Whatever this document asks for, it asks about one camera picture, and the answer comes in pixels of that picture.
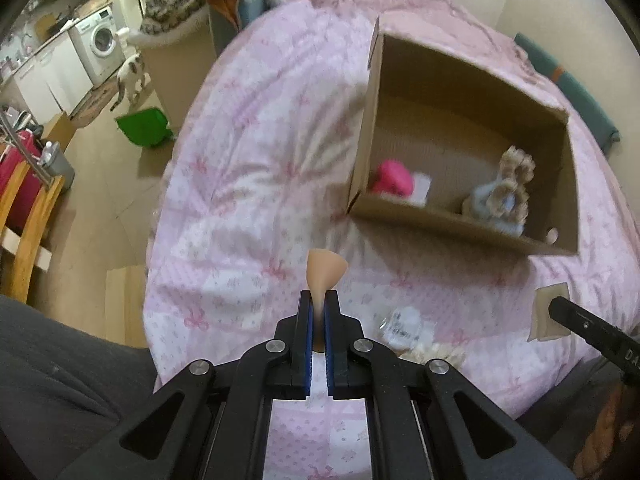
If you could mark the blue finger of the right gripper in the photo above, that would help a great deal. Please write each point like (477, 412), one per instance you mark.
(595, 331)

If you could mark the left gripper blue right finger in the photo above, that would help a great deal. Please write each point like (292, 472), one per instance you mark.
(426, 421)

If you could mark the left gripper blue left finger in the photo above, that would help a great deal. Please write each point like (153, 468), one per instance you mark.
(210, 421)

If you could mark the light blue plush toy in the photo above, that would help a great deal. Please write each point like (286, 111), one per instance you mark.
(474, 206)

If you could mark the beige brown scrunchie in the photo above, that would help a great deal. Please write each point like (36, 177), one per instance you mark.
(508, 199)

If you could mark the beige silicone cup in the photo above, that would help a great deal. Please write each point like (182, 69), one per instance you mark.
(324, 269)

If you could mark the white sock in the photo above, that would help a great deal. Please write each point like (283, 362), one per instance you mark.
(421, 187)

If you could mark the pink rubber duck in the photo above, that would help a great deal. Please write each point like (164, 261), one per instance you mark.
(392, 177)

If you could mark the person's right hand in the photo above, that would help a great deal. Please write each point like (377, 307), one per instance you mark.
(611, 451)

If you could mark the small cardboard piece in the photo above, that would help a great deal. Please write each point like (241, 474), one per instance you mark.
(542, 327)

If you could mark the cream fabric scrunchie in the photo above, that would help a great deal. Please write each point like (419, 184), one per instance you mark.
(422, 353)

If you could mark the clear plastic labelled bag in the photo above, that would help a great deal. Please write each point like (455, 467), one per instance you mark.
(406, 329)

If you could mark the grey trousers leg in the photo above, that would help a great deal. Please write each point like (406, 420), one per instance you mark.
(62, 390)

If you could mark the teal headboard cushion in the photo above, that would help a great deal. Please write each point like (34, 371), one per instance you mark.
(593, 115)

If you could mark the wooden chair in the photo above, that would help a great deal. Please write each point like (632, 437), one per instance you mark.
(26, 248)

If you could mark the open brown cardboard box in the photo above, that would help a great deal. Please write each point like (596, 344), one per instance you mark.
(451, 120)

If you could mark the pink patterned bed quilt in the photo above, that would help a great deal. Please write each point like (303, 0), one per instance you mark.
(260, 175)

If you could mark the grey small trash can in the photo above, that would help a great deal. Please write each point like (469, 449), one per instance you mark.
(54, 161)

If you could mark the brown floor mat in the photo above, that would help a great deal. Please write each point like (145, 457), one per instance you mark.
(96, 100)

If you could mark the white calico cat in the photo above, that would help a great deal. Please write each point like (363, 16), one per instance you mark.
(130, 80)

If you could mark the beige sofa armrest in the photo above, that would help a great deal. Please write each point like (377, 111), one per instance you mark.
(178, 62)

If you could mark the white kitchen cabinets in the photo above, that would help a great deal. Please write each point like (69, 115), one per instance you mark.
(52, 81)

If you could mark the white washing machine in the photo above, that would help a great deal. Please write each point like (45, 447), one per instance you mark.
(95, 42)

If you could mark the teal orange pillow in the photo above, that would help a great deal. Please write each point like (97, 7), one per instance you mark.
(227, 18)

